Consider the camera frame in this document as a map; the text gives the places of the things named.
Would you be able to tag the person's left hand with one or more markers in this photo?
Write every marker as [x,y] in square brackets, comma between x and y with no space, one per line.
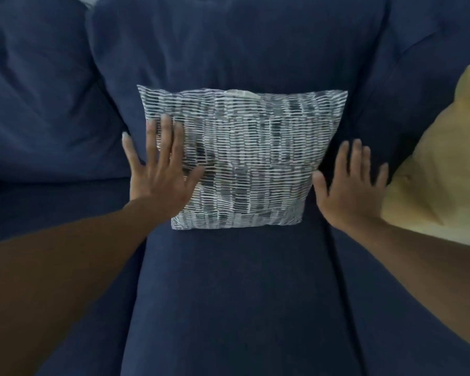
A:
[158,187]

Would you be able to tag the person's right hand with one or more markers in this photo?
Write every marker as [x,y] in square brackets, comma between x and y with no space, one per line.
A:
[352,199]

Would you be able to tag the person's left middle finger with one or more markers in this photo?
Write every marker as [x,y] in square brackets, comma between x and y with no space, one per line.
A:
[166,137]

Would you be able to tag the person's right little finger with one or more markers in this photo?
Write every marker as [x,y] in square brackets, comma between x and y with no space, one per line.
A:
[382,176]

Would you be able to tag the person's left little finger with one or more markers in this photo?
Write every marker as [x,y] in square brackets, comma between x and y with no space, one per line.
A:
[131,152]

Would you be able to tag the person's right thumb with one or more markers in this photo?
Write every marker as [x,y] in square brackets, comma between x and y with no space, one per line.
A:
[321,187]

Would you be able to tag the person's right middle finger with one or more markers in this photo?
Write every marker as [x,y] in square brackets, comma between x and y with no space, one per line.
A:
[356,157]

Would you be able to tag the person's left thumb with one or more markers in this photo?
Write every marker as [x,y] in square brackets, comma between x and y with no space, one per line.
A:
[194,180]

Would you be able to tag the person's right forearm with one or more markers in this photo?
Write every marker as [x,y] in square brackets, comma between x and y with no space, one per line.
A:
[434,270]

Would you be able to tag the person's left forearm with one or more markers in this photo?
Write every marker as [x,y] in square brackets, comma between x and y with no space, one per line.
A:
[62,278]

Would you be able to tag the grey white patterned pillow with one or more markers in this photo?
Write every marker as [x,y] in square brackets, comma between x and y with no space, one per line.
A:
[250,160]

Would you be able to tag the yellow pillow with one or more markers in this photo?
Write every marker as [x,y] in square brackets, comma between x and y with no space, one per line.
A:
[442,172]

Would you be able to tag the blue sofa back cushion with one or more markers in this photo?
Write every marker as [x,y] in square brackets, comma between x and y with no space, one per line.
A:
[415,54]
[43,93]
[235,43]

